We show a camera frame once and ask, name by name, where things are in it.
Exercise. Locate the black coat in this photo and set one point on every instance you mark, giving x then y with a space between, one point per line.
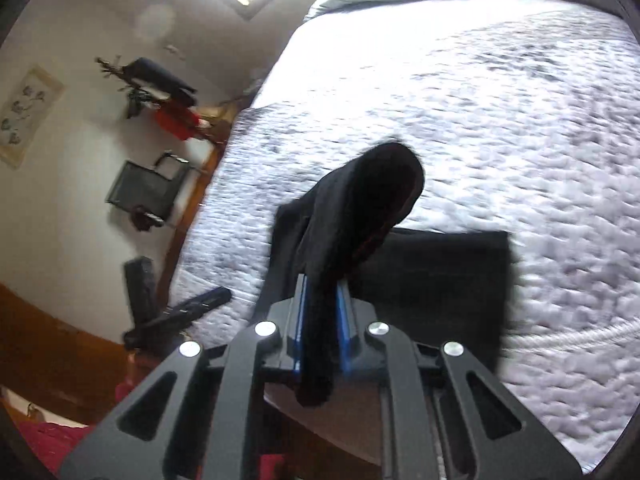
155 77

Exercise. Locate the black clothes hangers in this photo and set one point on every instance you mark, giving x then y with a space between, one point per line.
136 102

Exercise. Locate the red bag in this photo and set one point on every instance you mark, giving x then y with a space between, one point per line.
172 120

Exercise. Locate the bed with grey quilted cover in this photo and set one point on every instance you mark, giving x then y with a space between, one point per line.
500 110

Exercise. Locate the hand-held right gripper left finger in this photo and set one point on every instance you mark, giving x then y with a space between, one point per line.
300 330

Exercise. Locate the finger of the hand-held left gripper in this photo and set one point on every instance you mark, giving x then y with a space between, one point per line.
140 287
185 312

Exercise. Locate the black mesh office chair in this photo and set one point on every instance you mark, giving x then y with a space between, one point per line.
142 185

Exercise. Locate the red cloth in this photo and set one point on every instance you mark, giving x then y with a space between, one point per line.
50 447

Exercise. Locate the framed wall picture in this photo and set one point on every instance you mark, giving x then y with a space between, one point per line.
27 110

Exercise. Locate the dark cloth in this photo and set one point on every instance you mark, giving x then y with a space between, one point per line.
147 221

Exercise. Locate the wooden coat rack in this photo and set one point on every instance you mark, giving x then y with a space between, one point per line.
212 120

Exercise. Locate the black pants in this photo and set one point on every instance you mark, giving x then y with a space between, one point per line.
440 270

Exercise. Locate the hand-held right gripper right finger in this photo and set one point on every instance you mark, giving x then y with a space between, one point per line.
343 335

